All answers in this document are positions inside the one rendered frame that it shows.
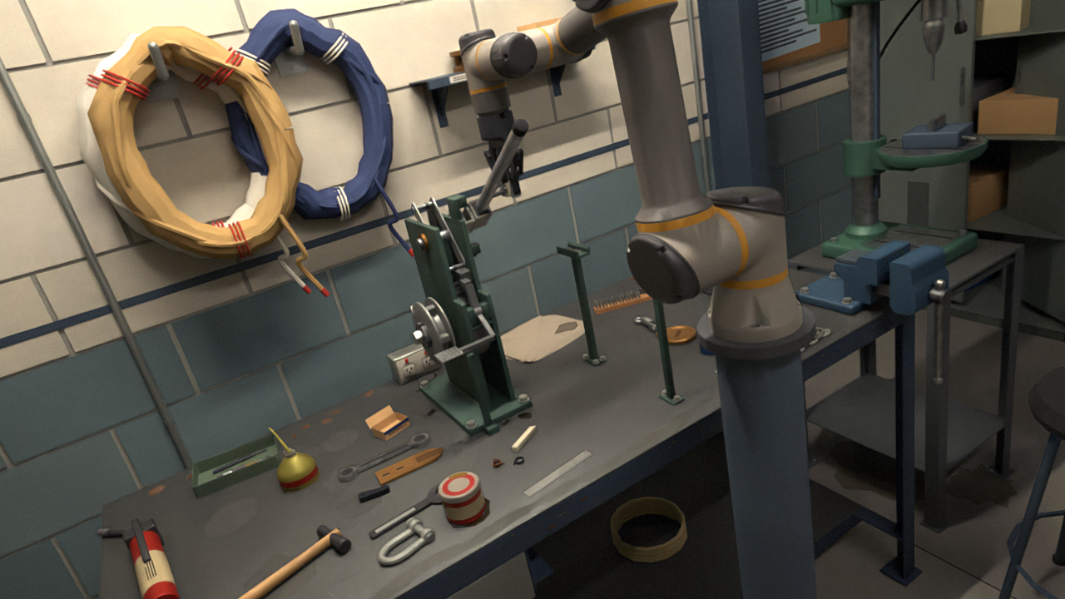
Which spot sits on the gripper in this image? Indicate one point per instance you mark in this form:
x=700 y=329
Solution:
x=492 y=133

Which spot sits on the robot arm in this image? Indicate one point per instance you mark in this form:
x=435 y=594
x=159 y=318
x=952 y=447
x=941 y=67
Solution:
x=657 y=125

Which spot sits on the grey lever with socket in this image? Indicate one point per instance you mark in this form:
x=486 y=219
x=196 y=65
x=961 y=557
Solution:
x=453 y=218

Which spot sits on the grey check pawl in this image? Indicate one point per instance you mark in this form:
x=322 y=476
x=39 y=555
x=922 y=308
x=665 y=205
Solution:
x=464 y=287

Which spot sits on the brown wooden block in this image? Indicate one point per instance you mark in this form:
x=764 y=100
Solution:
x=455 y=60

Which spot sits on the green clip stand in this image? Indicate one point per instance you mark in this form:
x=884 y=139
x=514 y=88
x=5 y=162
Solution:
x=585 y=308
x=664 y=358

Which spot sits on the grey windlass drum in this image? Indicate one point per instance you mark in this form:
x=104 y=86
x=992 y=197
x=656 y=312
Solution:
x=428 y=326

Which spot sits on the grey power socket box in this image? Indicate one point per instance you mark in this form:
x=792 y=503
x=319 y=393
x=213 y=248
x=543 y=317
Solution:
x=408 y=363

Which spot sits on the small black block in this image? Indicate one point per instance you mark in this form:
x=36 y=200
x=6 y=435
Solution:
x=373 y=493

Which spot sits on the tan cardboard box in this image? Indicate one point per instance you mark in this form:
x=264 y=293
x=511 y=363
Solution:
x=532 y=25

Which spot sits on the tan leather piece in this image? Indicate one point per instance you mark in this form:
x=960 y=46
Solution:
x=532 y=341

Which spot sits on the small grey hook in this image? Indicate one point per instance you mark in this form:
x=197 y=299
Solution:
x=645 y=323

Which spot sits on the copper disc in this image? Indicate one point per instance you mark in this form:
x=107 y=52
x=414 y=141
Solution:
x=681 y=334

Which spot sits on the blue steel column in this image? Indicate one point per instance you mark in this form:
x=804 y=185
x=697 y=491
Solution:
x=736 y=100

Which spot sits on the cream chalk stick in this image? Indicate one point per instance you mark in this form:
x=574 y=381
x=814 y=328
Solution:
x=523 y=438

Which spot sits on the small open cardboard box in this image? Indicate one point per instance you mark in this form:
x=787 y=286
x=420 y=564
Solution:
x=384 y=423

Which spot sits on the steel ruler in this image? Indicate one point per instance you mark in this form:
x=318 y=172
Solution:
x=557 y=473

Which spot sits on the orange wooden knife sheath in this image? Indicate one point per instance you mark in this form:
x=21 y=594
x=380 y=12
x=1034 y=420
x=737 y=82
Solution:
x=408 y=466

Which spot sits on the red white tape roll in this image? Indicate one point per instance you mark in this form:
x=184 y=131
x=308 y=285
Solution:
x=462 y=499

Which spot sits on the green drill press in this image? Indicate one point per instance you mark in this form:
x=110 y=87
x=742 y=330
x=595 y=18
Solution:
x=864 y=100

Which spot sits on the blue bench vise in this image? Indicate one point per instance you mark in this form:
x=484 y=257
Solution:
x=865 y=270

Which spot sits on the grey open spanner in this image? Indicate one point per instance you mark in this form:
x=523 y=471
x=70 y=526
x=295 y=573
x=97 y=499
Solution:
x=399 y=520

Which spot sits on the yellow oil can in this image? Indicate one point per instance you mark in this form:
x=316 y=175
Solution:
x=297 y=472

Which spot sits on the grey steel shackle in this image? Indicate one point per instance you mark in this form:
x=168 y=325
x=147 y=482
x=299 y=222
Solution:
x=413 y=530

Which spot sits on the green metal tray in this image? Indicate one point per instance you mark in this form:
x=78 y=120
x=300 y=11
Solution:
x=225 y=478

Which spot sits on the blue machine vise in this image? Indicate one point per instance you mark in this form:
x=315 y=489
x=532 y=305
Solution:
x=936 y=136

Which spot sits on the orange cardboard box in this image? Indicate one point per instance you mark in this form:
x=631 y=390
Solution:
x=988 y=193

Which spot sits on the grey metal side table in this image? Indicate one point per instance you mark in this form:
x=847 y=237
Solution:
x=936 y=416

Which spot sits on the large cardboard box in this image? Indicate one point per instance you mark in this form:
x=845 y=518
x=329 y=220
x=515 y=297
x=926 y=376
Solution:
x=1017 y=115

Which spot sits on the pale cardboard box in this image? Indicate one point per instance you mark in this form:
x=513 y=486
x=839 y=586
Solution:
x=1003 y=17

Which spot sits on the grey shelf unit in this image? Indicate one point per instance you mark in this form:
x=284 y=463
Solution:
x=1036 y=75

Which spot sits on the red grease gun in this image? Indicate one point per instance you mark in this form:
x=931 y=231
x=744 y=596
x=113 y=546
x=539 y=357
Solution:
x=154 y=574

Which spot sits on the dark metal stool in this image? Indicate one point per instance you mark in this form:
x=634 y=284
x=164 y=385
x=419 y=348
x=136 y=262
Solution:
x=1050 y=403

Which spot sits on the blue wall shelf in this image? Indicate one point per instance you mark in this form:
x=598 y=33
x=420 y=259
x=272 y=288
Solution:
x=433 y=83

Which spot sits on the grey bent rod bracket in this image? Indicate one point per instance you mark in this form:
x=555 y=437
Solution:
x=453 y=351

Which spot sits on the green windlass frame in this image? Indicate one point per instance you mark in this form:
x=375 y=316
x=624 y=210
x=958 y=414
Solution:
x=478 y=383

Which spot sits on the grey wall peg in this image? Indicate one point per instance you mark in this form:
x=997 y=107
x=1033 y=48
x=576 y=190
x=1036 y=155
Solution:
x=295 y=37
x=158 y=62

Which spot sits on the wall notice board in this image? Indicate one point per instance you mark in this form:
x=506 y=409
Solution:
x=786 y=29

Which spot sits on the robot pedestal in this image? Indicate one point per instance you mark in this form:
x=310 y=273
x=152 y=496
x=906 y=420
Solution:
x=765 y=466

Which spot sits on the grey wall conduit pipe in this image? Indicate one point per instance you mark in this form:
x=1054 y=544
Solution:
x=83 y=241

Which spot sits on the blue workbench frame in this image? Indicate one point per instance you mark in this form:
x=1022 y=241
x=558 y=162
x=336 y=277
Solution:
x=905 y=457

